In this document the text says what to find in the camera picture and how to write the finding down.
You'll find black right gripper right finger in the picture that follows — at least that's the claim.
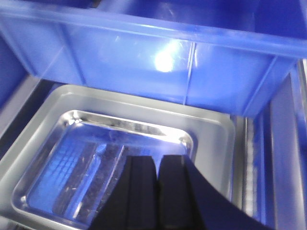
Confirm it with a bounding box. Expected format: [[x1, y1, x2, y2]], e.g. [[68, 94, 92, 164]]
[[158, 155, 268, 230]]

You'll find stainless steel shelf rack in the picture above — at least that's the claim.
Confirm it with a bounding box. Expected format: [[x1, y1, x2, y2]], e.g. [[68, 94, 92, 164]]
[[0, 62, 307, 230]]

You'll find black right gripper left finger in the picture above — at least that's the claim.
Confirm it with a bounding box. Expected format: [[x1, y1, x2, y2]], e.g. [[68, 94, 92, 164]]
[[89, 156, 158, 230]]

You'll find large blue plastic crate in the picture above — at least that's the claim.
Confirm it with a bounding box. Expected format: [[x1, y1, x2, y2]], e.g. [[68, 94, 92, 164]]
[[0, 0, 307, 117]]

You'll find silver metal tray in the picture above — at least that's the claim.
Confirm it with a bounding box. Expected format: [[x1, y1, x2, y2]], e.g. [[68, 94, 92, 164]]
[[0, 85, 235, 230]]

